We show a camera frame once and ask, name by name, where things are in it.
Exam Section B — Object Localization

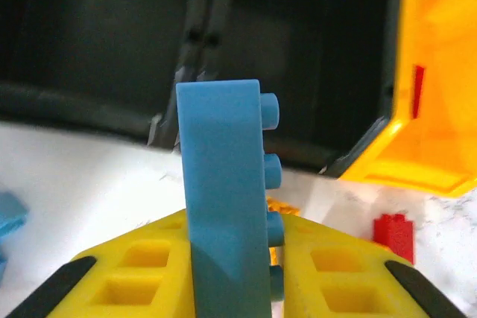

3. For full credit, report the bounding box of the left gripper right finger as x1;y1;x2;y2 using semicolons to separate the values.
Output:
281;215;469;318

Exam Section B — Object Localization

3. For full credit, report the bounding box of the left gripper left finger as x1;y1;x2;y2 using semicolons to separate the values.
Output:
5;209;197;318

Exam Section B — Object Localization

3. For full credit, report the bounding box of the red lego brick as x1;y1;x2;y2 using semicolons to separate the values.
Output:
373;213;415;265
411;66;426;118

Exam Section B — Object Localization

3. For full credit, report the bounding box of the yellow lego plate orange print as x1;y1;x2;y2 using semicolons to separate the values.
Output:
266;197;301;265

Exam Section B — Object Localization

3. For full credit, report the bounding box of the long blue lego brick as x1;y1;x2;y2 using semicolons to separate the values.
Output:
175;79;286;318

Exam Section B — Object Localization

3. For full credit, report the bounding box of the black plastic bin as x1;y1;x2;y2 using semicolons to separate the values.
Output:
174;0;405;177
0;0;209;151

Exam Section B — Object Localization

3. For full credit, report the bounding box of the yellow plastic bin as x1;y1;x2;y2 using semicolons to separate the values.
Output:
341;0;477;198

